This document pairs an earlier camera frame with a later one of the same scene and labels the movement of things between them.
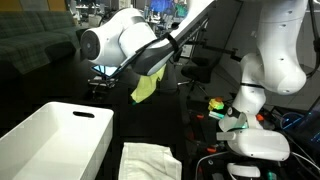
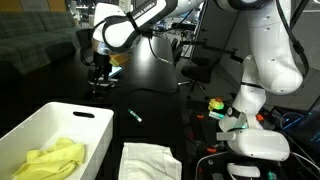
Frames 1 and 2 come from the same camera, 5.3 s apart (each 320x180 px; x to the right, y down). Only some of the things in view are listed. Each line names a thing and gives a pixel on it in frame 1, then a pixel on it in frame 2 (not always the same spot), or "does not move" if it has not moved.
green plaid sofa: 31,39 does not move
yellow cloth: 147,84 → 59,162
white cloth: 148,161 does not move
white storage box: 60,141 does not move
